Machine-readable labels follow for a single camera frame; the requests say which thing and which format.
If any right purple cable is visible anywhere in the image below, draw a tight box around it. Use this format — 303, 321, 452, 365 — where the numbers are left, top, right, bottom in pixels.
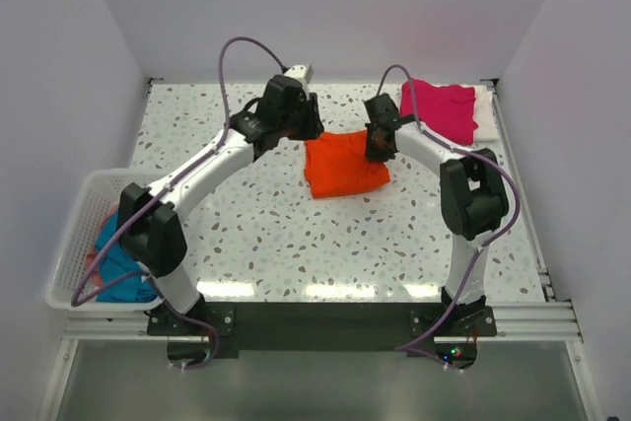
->
377, 64, 522, 358

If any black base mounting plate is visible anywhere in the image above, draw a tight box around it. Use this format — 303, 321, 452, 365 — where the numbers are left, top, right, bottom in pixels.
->
146, 302, 498, 368

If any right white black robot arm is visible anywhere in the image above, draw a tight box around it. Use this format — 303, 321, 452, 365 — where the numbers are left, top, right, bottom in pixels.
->
365, 94, 509, 335

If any white plastic laundry basket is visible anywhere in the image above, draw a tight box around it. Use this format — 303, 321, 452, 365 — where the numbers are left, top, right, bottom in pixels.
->
45, 169, 162, 311

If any blue t-shirt in basket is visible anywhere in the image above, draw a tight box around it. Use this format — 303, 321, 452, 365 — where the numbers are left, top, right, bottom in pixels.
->
86, 207, 157, 304

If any folded magenta t-shirt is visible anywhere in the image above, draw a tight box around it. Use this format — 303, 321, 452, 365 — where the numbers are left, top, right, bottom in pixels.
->
399, 79, 478, 146

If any folded white t-shirt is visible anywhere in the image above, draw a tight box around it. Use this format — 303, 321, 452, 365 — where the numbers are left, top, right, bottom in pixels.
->
473, 85, 500, 142

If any purple cable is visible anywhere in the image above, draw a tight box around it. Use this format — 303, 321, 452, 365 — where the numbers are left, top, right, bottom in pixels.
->
377, 64, 522, 358
71, 35, 292, 371

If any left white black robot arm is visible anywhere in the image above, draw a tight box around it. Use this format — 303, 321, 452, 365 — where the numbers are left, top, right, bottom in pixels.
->
117, 65, 323, 334

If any pink garment in basket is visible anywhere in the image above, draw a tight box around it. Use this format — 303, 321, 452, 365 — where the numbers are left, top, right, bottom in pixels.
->
86, 203, 119, 287

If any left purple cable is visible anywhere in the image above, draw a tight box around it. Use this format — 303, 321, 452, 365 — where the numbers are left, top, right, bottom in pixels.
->
71, 35, 292, 371

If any orange t-shirt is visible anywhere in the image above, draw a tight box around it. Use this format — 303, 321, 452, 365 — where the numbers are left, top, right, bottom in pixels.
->
304, 130, 390, 199

